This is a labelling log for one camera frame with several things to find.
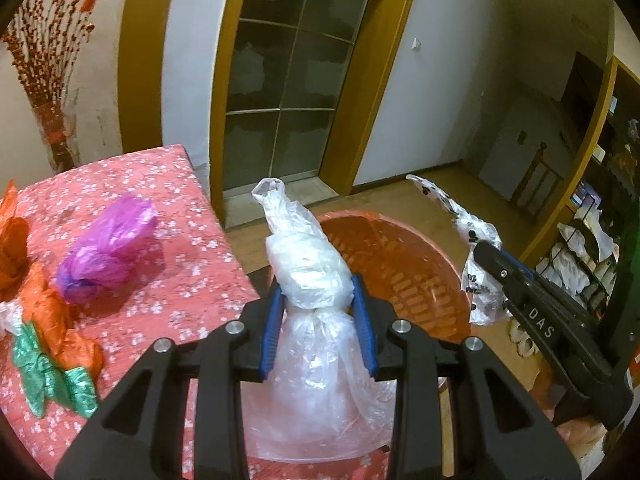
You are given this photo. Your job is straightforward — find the glass sliding door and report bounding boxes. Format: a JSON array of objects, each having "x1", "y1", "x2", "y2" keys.
[{"x1": 224, "y1": 0, "x2": 368, "y2": 191}]

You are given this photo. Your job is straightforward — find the red floral tablecloth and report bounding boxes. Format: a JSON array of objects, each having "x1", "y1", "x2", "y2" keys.
[{"x1": 1, "y1": 145, "x2": 387, "y2": 479}]

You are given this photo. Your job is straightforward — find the purple plastic bag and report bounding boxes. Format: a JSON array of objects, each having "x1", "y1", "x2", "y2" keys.
[{"x1": 56, "y1": 194, "x2": 158, "y2": 304}]

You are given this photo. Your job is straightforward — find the spotted white plastic bag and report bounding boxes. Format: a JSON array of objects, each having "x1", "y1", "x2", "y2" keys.
[{"x1": 406, "y1": 174, "x2": 511, "y2": 326}]

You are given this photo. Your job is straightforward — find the wooden chair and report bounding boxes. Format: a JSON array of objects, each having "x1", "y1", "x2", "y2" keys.
[{"x1": 510, "y1": 142, "x2": 563, "y2": 220}]

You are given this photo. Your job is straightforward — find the orange plastic bag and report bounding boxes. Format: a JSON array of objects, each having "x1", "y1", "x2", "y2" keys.
[
  {"x1": 18, "y1": 262, "x2": 104, "y2": 382},
  {"x1": 0, "y1": 180, "x2": 29, "y2": 300}
]

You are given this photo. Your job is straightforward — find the red branch vase decoration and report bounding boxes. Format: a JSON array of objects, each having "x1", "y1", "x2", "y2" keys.
[{"x1": 1, "y1": 0, "x2": 98, "y2": 174}]

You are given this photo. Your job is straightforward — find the orange lined trash basket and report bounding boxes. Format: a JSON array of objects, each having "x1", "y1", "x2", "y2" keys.
[{"x1": 319, "y1": 210, "x2": 471, "y2": 344}]

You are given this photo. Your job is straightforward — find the teal green plastic bag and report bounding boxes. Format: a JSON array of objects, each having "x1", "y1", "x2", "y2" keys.
[{"x1": 12, "y1": 323, "x2": 99, "y2": 418}]

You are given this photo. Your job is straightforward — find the cluttered storage shelf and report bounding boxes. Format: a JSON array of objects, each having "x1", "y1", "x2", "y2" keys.
[{"x1": 520, "y1": 58, "x2": 639, "y2": 417}]

